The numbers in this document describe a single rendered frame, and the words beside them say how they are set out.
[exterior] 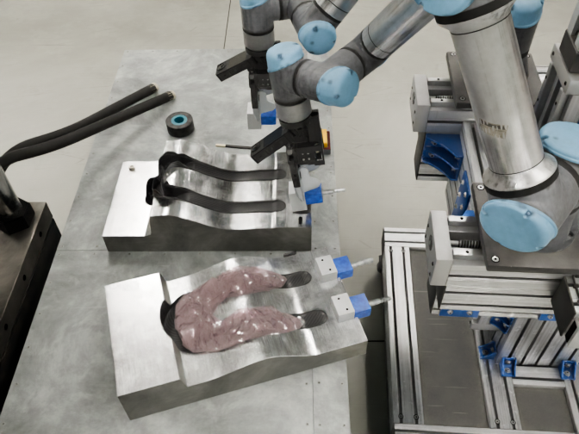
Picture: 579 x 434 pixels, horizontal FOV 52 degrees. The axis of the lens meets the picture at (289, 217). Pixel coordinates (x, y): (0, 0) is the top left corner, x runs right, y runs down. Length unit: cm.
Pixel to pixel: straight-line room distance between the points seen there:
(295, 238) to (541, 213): 63
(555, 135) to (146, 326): 84
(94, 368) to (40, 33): 298
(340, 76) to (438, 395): 115
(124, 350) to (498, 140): 79
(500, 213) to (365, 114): 216
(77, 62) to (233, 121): 202
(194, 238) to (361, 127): 175
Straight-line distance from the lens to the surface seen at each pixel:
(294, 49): 121
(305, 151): 130
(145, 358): 121
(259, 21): 142
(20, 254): 163
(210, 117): 184
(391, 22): 115
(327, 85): 114
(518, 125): 96
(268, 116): 160
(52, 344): 143
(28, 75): 372
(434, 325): 208
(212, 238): 144
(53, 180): 299
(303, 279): 135
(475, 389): 200
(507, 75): 93
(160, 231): 144
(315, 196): 139
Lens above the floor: 195
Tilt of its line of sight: 49 degrees down
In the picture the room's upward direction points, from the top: 2 degrees counter-clockwise
